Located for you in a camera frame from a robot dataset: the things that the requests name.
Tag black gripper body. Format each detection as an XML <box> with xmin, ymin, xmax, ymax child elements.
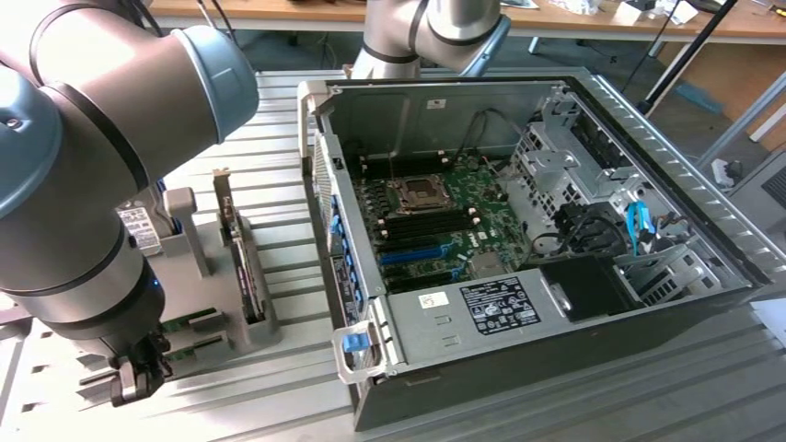
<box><xmin>10</xmin><ymin>274</ymin><xmax>170</xmax><ymax>359</ymax></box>

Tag green RAM stick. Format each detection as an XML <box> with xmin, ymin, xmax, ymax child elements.
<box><xmin>163</xmin><ymin>341</ymin><xmax>223</xmax><ymax>364</ymax></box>
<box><xmin>161</xmin><ymin>314</ymin><xmax>222</xmax><ymax>333</ymax></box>

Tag black RAM slot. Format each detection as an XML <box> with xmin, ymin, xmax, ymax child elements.
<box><xmin>361</xmin><ymin>154</ymin><xmax>449</xmax><ymax>165</ymax></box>
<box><xmin>378</xmin><ymin>212</ymin><xmax>478</xmax><ymax>230</ymax></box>
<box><xmin>362</xmin><ymin>161</ymin><xmax>450</xmax><ymax>174</ymax></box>
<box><xmin>380</xmin><ymin>217</ymin><xmax>481</xmax><ymax>236</ymax></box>
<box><xmin>378</xmin><ymin>205</ymin><xmax>476</xmax><ymax>224</ymax></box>
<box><xmin>381</xmin><ymin>224</ymin><xmax>482</xmax><ymax>242</ymax></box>

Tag grey parts rack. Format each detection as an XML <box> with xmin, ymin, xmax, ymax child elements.
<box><xmin>78</xmin><ymin>185</ymin><xmax>286</xmax><ymax>407</ymax></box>

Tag graphics card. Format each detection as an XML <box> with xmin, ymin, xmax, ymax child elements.
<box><xmin>210</xmin><ymin>169</ymin><xmax>273</xmax><ymax>324</ymax></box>

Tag black expansion slot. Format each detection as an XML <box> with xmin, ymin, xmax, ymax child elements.
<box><xmin>386</xmin><ymin>273</ymin><xmax>461</xmax><ymax>295</ymax></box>
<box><xmin>376</xmin><ymin>236</ymin><xmax>441</xmax><ymax>255</ymax></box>

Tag grey power supply unit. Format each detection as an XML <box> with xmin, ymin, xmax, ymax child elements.
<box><xmin>368</xmin><ymin>269</ymin><xmax>584</xmax><ymax>370</ymax></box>

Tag blue expansion slot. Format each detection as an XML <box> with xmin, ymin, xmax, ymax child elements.
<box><xmin>380</xmin><ymin>246</ymin><xmax>449</xmax><ymax>266</ymax></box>

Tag CPU socket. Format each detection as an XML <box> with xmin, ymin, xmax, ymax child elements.
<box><xmin>389</xmin><ymin>173</ymin><xmax>461</xmax><ymax>217</ymax></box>

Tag green motherboard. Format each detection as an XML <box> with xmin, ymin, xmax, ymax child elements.
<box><xmin>353</xmin><ymin>153</ymin><xmax>537</xmax><ymax>296</ymax></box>

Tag black open PC case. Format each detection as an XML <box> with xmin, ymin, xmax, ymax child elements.
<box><xmin>298</xmin><ymin>75</ymin><xmax>779</xmax><ymax>433</ymax></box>

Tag black fan shroud box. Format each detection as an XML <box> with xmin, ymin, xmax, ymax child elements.
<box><xmin>540</xmin><ymin>255</ymin><xmax>645</xmax><ymax>324</ymax></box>

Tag silver metal disk bay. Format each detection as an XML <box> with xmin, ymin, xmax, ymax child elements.
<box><xmin>508</xmin><ymin>120</ymin><xmax>646</xmax><ymax>234</ymax></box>

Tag white power strip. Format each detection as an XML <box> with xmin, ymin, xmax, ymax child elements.
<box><xmin>711</xmin><ymin>157</ymin><xmax>749</xmax><ymax>189</ymax></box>

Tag wooden desk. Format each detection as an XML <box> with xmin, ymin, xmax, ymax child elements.
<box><xmin>146</xmin><ymin>0</ymin><xmax>786</xmax><ymax>46</ymax></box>

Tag grey cabinet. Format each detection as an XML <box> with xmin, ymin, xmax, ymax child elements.
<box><xmin>729</xmin><ymin>150</ymin><xmax>786</xmax><ymax>223</ymax></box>

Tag black tripod pole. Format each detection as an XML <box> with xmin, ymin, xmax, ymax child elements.
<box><xmin>634</xmin><ymin>0</ymin><xmax>743</xmax><ymax>115</ymax></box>

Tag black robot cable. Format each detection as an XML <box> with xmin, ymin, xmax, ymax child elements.
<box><xmin>131</xmin><ymin>0</ymin><xmax>166</xmax><ymax>39</ymax></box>

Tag black wire bundle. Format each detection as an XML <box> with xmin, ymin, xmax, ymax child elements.
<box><xmin>453</xmin><ymin>107</ymin><xmax>525</xmax><ymax>163</ymax></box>

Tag black looped power wires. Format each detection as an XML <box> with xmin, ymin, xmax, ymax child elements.
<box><xmin>529</xmin><ymin>202</ymin><xmax>632</xmax><ymax>259</ymax></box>

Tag blue SATA wire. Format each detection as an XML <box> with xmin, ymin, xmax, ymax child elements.
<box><xmin>625</xmin><ymin>199</ymin><xmax>657</xmax><ymax>257</ymax></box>

